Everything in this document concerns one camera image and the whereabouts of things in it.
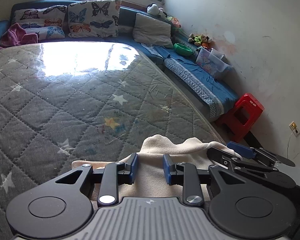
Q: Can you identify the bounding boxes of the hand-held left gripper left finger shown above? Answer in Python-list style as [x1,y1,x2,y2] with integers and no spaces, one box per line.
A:
[49,152,138,207]

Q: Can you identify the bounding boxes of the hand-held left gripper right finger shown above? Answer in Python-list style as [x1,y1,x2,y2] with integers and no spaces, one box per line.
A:
[163,154,245,207]

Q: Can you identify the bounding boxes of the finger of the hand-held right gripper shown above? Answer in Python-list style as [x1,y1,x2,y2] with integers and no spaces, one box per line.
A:
[207,147,273,178]
[226,141,278,166]

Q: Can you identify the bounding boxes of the cream cloth garment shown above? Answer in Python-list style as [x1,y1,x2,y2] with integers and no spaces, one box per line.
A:
[71,134,240,210]

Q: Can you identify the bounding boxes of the red plastic stool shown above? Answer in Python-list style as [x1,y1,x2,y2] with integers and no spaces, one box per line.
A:
[216,93,265,143]

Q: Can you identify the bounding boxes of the blue patterned sofa cover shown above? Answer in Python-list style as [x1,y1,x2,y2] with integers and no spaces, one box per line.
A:
[140,42,240,118]

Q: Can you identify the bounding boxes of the clear plastic storage box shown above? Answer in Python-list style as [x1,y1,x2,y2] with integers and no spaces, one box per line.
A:
[195,47,233,80]

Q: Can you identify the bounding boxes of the green bowl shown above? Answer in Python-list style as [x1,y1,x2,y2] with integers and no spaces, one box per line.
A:
[173,43,194,57]

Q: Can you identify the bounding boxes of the brown green stuffed toy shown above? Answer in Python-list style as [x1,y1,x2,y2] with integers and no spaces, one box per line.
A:
[188,34,212,49]

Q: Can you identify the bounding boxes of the grey pillow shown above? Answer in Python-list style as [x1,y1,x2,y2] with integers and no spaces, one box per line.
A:
[132,12,174,50]

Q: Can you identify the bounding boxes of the blue sofa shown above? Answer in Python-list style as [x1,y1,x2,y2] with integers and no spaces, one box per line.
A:
[0,1,240,119]

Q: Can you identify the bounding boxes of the square butterfly print cushion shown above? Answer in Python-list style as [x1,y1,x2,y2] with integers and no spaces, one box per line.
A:
[67,0,122,38]

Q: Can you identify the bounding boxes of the panda plush toy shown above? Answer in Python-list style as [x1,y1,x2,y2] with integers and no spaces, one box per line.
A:
[147,4,168,19]

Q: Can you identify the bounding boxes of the wide butterfly print cushion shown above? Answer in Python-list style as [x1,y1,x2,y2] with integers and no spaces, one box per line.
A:
[14,5,67,42]

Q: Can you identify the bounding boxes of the pink cloth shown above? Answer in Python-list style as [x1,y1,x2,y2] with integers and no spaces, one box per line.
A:
[0,23,38,48]

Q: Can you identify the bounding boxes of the thin white cable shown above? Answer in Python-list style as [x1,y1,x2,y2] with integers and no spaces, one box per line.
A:
[286,132,294,155]

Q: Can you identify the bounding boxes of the white wall socket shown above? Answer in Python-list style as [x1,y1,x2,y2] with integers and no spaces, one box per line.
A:
[289,121,300,136]

